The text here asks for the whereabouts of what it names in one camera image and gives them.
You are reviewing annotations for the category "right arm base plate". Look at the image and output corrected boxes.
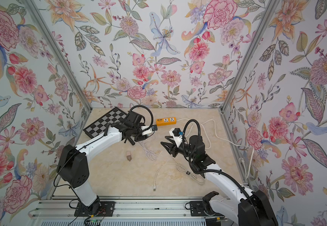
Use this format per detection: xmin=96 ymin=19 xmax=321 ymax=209
xmin=185 ymin=201 xmax=225 ymax=217

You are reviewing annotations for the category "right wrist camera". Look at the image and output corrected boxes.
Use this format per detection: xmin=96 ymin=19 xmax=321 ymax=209
xmin=169 ymin=128 xmax=183 ymax=147

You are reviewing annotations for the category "black electric toothbrush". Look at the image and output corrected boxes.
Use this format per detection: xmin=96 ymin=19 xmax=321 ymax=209
xmin=124 ymin=137 xmax=135 ymax=146

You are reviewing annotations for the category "pinkish white USB cable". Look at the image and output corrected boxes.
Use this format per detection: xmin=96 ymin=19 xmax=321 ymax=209
xmin=137 ymin=132 xmax=161 ymax=162

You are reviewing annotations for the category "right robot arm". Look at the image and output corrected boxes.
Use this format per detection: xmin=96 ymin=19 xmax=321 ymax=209
xmin=161 ymin=119 xmax=279 ymax=226

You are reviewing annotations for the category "orange power strip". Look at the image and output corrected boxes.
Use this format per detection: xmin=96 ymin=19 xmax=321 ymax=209
xmin=156 ymin=117 xmax=177 ymax=126

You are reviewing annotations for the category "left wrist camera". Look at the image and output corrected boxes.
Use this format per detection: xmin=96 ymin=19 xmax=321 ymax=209
xmin=135 ymin=125 xmax=157 ymax=142

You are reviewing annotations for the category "black white checkerboard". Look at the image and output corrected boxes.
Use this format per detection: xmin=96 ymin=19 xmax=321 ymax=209
xmin=83 ymin=107 xmax=127 ymax=138

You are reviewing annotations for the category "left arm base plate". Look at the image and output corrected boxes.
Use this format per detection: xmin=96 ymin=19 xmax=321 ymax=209
xmin=74 ymin=201 xmax=116 ymax=217

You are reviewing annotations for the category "white power strip cord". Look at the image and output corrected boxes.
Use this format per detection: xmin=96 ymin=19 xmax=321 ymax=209
xmin=176 ymin=118 xmax=255 ymax=180

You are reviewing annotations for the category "aluminium front rail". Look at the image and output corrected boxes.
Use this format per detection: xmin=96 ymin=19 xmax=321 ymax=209
xmin=28 ymin=196 xmax=236 ymax=226

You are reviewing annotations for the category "white bundled USB cable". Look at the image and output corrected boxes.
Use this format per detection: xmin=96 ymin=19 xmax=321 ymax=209
xmin=152 ymin=163 xmax=206 ymax=192

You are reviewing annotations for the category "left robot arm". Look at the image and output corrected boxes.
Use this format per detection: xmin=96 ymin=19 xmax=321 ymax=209
xmin=57 ymin=105 xmax=154 ymax=212

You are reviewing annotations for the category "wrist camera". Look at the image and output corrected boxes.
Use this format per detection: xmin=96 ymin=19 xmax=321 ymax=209
xmin=169 ymin=128 xmax=183 ymax=147
xmin=135 ymin=125 xmax=157 ymax=142

